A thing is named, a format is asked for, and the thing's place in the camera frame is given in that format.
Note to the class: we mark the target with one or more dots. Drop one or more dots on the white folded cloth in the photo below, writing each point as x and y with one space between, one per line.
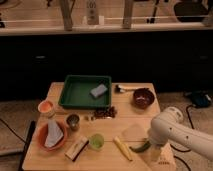
54 134

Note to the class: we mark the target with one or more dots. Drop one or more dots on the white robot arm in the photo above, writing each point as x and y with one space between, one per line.
167 126

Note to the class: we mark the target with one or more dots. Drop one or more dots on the bunch of dark grapes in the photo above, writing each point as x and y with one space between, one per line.
104 113

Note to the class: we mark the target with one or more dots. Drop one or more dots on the green plastic cup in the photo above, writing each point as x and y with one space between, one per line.
96 141

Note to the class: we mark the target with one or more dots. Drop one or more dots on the grey sponge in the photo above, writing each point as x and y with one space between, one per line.
98 91

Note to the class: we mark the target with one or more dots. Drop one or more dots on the small brush with handle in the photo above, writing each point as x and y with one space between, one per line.
122 89

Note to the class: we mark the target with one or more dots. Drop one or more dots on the dark red bowl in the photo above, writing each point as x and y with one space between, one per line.
143 98

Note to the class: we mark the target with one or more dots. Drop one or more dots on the small orange cup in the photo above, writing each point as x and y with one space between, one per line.
46 108

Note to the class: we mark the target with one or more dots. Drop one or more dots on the green plastic tray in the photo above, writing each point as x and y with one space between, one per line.
76 92

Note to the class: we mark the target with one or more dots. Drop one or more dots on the dark object on floor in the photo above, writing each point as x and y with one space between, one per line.
199 99

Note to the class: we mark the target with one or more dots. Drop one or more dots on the metal cup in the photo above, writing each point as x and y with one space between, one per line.
73 121

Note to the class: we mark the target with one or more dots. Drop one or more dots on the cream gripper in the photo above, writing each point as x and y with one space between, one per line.
154 152

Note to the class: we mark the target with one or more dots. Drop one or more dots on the orange bowl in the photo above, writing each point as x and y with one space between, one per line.
42 135

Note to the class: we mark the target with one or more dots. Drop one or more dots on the wooden block eraser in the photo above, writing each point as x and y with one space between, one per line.
76 147

